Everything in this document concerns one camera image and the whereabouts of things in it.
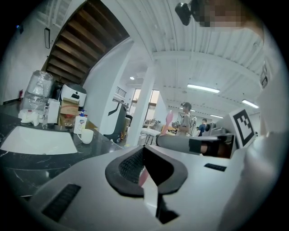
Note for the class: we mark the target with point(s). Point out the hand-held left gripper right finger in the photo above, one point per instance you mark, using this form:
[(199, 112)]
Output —
[(198, 180)]

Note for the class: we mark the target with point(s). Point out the white soap bottle blue pump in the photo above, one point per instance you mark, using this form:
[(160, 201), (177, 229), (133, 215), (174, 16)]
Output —
[(80, 124)]

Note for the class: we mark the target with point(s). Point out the white rectangular sink basin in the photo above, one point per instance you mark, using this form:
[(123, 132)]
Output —
[(38, 139)]

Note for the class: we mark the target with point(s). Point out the black metal railing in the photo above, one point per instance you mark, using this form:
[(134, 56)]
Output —
[(121, 91)]

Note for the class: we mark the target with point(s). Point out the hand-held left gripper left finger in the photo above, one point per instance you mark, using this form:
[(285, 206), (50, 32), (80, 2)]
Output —
[(90, 191)]

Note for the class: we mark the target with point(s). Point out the white cup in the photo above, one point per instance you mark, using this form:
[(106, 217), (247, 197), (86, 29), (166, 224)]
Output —
[(87, 136)]

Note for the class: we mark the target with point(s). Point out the white crumpled cloth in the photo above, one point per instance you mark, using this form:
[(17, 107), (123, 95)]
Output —
[(29, 117)]

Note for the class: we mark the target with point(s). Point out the ceiling tube light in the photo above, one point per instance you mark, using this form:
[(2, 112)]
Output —
[(249, 103), (203, 88)]

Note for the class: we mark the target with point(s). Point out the white black floor machine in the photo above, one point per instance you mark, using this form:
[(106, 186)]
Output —
[(117, 126)]

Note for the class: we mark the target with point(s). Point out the clear plastic jug red cap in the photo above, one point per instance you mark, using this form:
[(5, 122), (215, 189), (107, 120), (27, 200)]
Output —
[(66, 120)]

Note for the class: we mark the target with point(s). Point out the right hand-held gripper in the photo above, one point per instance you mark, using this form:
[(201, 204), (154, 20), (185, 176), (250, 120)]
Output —
[(245, 126)]

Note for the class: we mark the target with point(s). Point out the white round appliance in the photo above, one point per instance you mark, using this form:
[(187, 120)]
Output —
[(72, 92)]

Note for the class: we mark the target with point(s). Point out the red fire extinguisher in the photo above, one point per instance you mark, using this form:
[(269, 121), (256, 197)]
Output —
[(21, 94)]

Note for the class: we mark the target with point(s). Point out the dark wooden staircase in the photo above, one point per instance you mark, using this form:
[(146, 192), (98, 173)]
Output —
[(79, 38)]

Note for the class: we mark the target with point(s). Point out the white folding table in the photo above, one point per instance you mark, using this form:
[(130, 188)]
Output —
[(150, 132)]

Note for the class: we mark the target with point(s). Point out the black head camera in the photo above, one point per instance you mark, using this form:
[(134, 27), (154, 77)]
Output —
[(185, 12)]

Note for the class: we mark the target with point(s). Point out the black wall panel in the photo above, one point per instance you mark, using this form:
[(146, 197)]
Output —
[(47, 38)]

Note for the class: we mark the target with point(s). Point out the small printed cardboard box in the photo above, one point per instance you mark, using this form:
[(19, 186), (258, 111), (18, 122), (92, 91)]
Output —
[(70, 106)]

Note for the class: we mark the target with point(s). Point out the clear plastic water jug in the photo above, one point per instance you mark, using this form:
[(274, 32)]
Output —
[(38, 85)]

